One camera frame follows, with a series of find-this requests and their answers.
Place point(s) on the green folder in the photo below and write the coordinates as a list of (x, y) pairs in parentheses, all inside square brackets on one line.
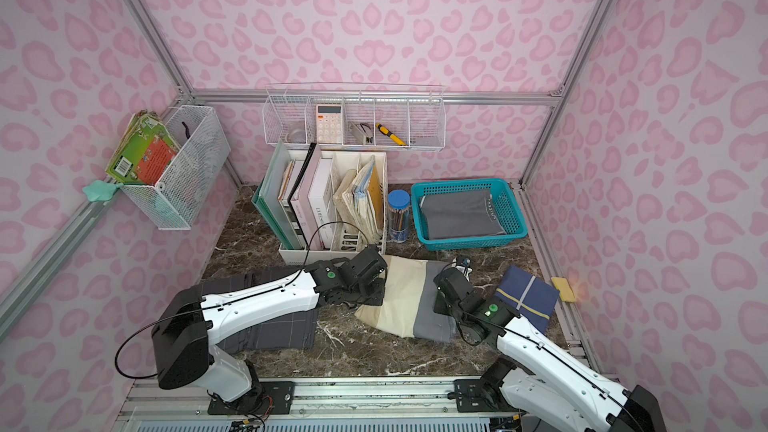
[(267, 202)]

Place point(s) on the teal plastic basket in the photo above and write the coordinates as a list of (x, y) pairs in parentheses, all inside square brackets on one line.
[(504, 201)]

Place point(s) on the white file organizer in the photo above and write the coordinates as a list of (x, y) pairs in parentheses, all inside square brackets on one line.
[(359, 187)]

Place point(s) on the green red booklet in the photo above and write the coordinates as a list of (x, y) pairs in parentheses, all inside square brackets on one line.
[(144, 152)]

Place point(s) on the grey pillowcase with label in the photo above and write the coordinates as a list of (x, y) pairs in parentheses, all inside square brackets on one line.
[(457, 215)]

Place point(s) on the yellow utility knife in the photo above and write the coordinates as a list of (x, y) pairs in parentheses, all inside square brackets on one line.
[(391, 135)]

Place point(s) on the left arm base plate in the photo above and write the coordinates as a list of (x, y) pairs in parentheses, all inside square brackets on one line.
[(271, 397)]

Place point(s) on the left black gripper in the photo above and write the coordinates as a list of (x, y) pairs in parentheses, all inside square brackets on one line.
[(372, 273)]

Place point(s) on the cream and grey pillowcase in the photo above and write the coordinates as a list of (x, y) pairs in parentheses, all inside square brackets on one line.
[(407, 310)]

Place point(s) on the navy blue folded pillowcase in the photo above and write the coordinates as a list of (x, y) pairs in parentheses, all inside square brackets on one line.
[(531, 296)]

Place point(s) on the clear tape roll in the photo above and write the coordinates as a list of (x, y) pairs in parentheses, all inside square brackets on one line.
[(295, 135)]

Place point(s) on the white book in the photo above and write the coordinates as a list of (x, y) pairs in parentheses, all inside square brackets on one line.
[(321, 200)]

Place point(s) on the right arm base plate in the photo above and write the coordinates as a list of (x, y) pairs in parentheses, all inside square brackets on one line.
[(474, 395)]

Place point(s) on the pink calculator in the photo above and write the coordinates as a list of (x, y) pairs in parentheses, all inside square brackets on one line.
[(329, 124)]

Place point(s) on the white mesh wall basket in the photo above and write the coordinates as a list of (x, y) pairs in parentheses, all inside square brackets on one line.
[(176, 199)]

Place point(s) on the pink book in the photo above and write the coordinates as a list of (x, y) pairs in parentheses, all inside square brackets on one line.
[(299, 199)]

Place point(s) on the yellow sticky note pad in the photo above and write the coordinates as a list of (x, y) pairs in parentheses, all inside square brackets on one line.
[(566, 293)]

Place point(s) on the white wire wall shelf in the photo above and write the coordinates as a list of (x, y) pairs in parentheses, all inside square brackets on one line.
[(418, 116)]

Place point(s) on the dark grey checked pillowcase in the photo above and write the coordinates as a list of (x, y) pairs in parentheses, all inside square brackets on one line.
[(292, 331)]

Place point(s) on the grey stapler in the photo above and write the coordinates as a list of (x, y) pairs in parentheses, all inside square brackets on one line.
[(362, 133)]

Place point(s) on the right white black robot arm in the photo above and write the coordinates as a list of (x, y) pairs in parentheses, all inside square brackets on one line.
[(534, 374)]

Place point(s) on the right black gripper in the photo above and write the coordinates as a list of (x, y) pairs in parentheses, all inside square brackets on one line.
[(447, 284)]

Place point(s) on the mint green clip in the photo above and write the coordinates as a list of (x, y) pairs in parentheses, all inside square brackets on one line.
[(101, 191)]

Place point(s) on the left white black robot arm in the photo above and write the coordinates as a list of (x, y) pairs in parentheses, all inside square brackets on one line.
[(187, 336)]

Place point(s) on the blue lid pencil jar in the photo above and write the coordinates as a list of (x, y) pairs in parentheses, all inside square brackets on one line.
[(399, 215)]

